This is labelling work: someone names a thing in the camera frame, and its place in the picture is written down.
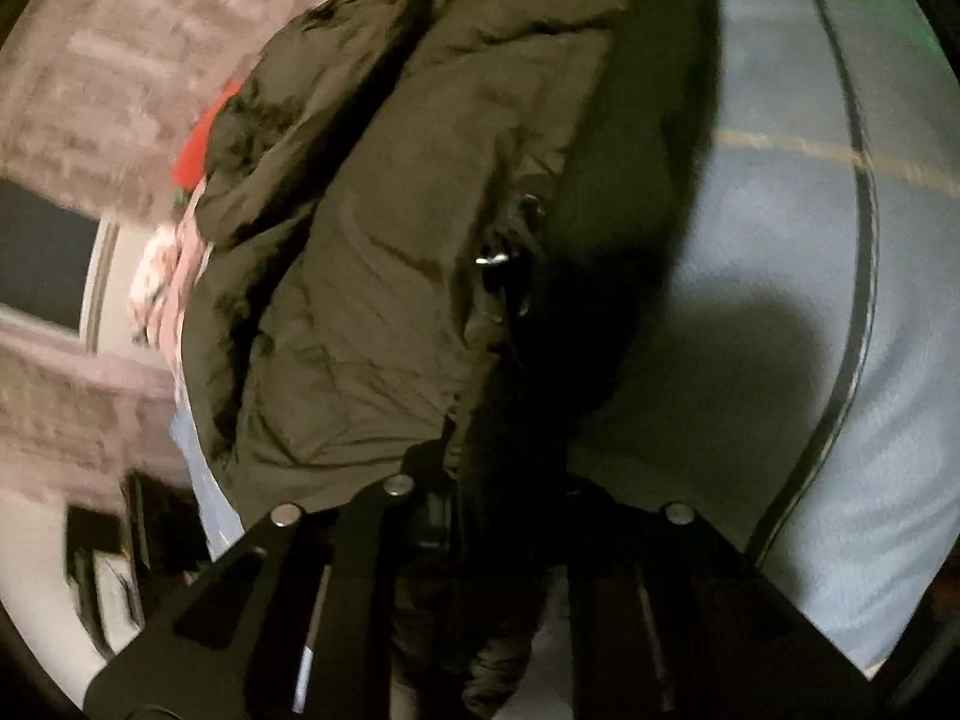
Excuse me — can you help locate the dark olive hooded puffer jacket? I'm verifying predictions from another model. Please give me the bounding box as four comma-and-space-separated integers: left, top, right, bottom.
182, 0, 716, 718

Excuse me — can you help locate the blue plaid bed sheet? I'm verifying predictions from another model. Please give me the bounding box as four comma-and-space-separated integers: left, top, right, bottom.
172, 0, 958, 671

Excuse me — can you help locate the left pink lace curtain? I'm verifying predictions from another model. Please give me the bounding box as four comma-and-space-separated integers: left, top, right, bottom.
2, 322, 189, 511

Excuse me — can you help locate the pink lace curtain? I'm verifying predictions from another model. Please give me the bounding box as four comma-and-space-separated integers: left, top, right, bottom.
2, 0, 322, 224
2, 322, 189, 511

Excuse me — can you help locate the left pink pillow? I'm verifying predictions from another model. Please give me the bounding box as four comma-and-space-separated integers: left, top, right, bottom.
158, 179, 212, 374

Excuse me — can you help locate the floral print pillow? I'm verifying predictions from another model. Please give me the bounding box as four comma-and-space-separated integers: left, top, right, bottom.
127, 224, 182, 348

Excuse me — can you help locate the dark window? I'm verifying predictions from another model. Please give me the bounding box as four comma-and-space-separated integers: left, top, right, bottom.
0, 179, 99, 332

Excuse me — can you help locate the orange carrot plush toy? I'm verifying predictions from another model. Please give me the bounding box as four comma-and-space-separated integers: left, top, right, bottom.
172, 78, 242, 193

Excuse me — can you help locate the right pink lace curtain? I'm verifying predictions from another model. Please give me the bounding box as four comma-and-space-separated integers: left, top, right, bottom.
2, 0, 322, 224

